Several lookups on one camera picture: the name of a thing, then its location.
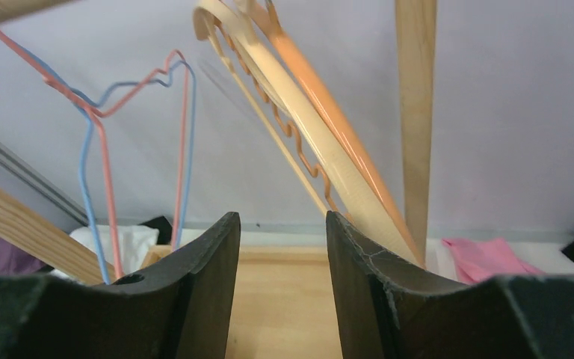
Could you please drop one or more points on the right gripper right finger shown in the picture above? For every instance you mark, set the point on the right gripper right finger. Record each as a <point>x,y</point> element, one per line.
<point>387,307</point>

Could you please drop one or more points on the wooden clothes rack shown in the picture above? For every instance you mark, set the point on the wooden clothes rack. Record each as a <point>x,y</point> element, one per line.
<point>248,337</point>

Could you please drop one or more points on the wooden hanger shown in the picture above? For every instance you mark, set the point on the wooden hanger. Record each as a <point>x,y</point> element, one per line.
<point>240,43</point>

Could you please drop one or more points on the orange hanger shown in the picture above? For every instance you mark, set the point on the orange hanger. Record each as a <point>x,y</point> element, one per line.
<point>267,20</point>

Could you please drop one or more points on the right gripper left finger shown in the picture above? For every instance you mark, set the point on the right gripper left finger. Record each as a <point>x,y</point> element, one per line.
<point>178,307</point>

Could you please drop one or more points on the purple garment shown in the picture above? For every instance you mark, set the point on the purple garment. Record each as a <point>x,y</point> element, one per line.
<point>14,261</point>

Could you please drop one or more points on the black garment in basket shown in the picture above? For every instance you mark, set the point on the black garment in basket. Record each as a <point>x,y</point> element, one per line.
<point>164,228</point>

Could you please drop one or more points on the white garment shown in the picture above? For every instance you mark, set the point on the white garment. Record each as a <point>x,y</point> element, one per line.
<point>134,241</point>

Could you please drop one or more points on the pink garment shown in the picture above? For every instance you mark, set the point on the pink garment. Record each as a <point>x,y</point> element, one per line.
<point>478,261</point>

